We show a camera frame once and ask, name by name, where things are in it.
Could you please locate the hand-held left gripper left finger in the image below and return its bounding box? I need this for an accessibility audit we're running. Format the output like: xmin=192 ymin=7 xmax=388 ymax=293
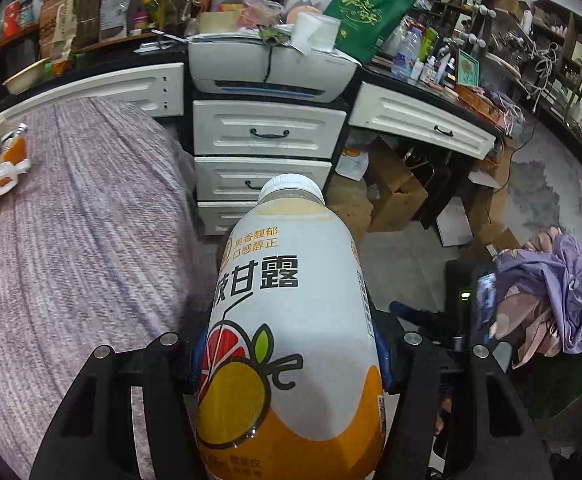
xmin=30 ymin=332 xmax=213 ymax=480

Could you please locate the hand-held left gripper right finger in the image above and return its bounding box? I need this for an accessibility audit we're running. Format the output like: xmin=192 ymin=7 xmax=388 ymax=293
xmin=371 ymin=331 xmax=557 ymax=480

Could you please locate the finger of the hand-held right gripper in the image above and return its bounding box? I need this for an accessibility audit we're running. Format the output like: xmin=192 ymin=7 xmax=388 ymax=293
xmin=388 ymin=300 xmax=452 ymax=344

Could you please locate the white orange juice bottle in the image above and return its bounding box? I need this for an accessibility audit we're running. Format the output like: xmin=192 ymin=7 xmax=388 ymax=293
xmin=195 ymin=173 xmax=387 ymax=480

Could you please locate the pink floral cloth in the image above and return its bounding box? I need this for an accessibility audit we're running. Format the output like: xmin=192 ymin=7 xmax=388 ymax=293
xmin=491 ymin=287 xmax=568 ymax=369

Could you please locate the small cardboard box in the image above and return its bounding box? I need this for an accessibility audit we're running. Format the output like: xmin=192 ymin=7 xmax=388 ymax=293
xmin=471 ymin=220 xmax=522 ymax=261

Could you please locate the white board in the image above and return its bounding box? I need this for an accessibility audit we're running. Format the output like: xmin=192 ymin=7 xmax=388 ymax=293
xmin=436 ymin=197 xmax=474 ymax=247

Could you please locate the purple cloth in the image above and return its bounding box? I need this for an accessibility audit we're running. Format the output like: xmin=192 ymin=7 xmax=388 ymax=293
xmin=494 ymin=227 xmax=582 ymax=357

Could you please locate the large cardboard box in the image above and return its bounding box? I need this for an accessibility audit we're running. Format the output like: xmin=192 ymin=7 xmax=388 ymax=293
xmin=366 ymin=137 xmax=428 ymax=234

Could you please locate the brown sack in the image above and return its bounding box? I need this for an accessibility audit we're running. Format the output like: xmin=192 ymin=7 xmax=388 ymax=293
xmin=327 ymin=175 xmax=375 ymax=231

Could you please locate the purple striped tablecloth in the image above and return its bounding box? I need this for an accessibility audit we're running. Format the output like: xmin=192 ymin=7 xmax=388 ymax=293
xmin=0 ymin=97 xmax=200 ymax=480

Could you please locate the white bag orange print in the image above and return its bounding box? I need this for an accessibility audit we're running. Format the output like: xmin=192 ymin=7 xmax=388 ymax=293
xmin=336 ymin=146 xmax=370 ymax=181

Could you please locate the ornate wooden box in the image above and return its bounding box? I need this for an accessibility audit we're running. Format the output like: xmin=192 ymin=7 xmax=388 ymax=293
xmin=454 ymin=85 xmax=505 ymax=124

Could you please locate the teal framed picture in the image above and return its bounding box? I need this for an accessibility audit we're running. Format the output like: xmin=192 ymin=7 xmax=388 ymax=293
xmin=455 ymin=49 xmax=481 ymax=89

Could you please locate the group of cosmetic bottles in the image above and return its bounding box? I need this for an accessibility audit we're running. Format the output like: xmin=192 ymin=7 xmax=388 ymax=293
xmin=411 ymin=27 xmax=457 ymax=86

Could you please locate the clear water bottle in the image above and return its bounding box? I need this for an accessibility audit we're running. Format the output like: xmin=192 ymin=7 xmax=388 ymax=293
xmin=391 ymin=27 xmax=422 ymax=79

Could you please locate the white toilet paper roll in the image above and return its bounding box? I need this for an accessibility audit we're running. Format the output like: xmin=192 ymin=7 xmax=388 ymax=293
xmin=290 ymin=11 xmax=341 ymax=51

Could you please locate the green tote bag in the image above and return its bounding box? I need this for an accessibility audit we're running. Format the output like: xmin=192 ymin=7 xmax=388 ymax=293
xmin=322 ymin=0 xmax=416 ymax=65

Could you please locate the white printer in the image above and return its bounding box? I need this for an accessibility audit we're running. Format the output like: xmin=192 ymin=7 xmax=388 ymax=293
xmin=188 ymin=35 xmax=362 ymax=106

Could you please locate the cream bowl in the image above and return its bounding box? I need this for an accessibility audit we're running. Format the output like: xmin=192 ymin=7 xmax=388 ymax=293
xmin=3 ymin=57 xmax=52 ymax=96

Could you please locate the pink plastic bag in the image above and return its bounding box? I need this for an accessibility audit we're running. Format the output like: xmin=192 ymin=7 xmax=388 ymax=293
xmin=218 ymin=0 xmax=285 ymax=29

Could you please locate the printed kraft paper bag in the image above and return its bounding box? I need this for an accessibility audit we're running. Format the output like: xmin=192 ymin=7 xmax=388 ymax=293
xmin=51 ymin=0 xmax=78 ymax=76

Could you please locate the wooden shelf rack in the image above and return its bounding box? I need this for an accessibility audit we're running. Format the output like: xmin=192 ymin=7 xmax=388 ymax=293
xmin=73 ymin=0 xmax=188 ymax=54

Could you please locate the red canister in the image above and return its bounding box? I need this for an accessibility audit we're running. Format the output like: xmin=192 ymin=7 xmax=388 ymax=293
xmin=3 ymin=0 xmax=22 ymax=39

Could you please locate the white drawer black handle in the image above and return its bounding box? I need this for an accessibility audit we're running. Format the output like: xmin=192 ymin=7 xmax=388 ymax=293
xmin=197 ymin=201 xmax=263 ymax=236
xmin=349 ymin=81 xmax=503 ymax=159
xmin=192 ymin=100 xmax=347 ymax=157
xmin=194 ymin=156 xmax=333 ymax=203

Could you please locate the white drawer without handle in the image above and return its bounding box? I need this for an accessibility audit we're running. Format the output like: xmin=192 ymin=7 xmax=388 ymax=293
xmin=1 ymin=62 xmax=186 ymax=122

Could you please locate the dark cubby wall shelf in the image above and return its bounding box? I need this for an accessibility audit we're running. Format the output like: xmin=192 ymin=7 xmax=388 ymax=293
xmin=415 ymin=0 xmax=487 ymax=37

